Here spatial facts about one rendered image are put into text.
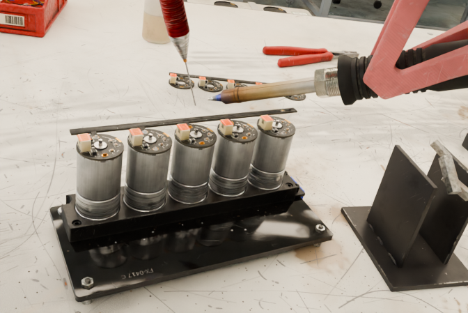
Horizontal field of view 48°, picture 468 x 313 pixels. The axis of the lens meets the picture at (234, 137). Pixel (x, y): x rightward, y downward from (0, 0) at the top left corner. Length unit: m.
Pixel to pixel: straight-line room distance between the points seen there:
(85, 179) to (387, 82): 0.16
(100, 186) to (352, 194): 0.20
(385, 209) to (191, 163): 0.13
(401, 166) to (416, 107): 0.25
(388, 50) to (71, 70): 0.34
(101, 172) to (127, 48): 0.30
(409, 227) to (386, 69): 0.12
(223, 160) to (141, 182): 0.05
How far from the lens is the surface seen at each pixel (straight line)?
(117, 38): 0.60
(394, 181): 0.35
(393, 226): 0.35
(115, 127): 0.31
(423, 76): 0.25
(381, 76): 0.25
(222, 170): 0.32
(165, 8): 0.25
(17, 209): 0.35
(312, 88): 0.27
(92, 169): 0.29
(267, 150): 0.33
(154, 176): 0.30
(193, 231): 0.32
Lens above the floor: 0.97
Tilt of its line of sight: 30 degrees down
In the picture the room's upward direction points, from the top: 11 degrees clockwise
